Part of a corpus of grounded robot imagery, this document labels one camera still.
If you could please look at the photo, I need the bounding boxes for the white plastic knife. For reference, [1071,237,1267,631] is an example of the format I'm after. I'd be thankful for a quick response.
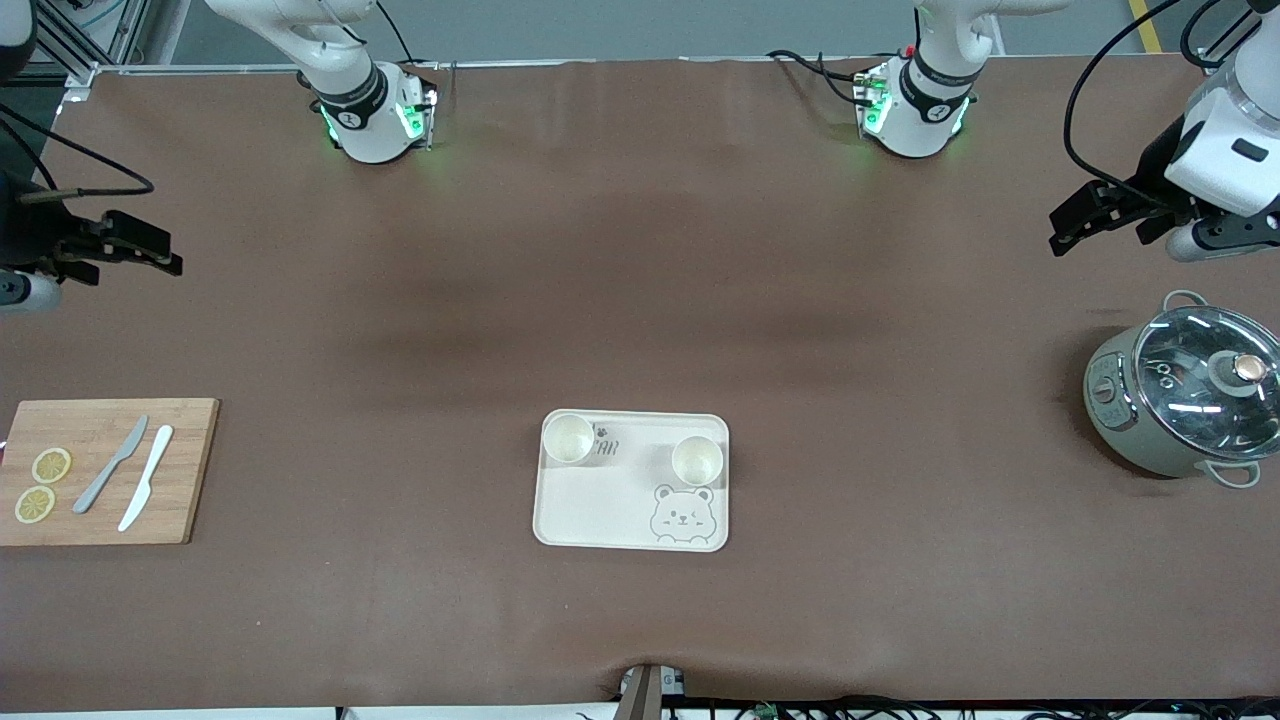
[117,425,175,533]

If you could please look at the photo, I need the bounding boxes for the aluminium frame post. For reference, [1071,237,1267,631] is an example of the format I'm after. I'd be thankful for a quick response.
[1180,0,1280,77]
[20,0,151,101]

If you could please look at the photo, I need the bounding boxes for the black right base cable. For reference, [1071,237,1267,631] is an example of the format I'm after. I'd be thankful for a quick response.
[375,0,443,73]

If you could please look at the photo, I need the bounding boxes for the white IKEA cup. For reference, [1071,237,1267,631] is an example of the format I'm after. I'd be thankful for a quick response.
[671,435,725,488]
[541,412,597,467]

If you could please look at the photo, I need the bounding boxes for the glass pot lid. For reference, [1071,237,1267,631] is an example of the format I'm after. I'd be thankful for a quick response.
[1135,305,1280,461]

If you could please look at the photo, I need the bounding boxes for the grey plastic knife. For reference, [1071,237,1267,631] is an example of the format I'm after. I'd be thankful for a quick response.
[72,415,150,515]

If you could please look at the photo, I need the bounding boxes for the metal table clamp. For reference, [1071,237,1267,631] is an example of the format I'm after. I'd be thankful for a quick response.
[618,663,687,720]

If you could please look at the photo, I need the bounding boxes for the cream bear print tray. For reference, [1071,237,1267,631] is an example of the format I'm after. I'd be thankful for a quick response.
[532,409,731,553]

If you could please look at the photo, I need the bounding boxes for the grey-green electric pot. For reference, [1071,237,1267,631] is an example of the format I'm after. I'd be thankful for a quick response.
[1084,290,1263,489]

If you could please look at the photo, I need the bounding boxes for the wooden cutting board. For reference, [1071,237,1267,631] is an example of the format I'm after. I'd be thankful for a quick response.
[0,398,220,547]

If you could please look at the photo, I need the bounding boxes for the brown table mat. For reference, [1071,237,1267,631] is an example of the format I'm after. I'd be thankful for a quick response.
[0,55,1280,713]

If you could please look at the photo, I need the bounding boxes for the black left base cables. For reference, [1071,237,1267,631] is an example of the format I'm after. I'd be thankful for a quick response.
[766,48,883,109]

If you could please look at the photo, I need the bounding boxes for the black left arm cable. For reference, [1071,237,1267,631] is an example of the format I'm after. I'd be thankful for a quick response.
[1062,0,1201,193]

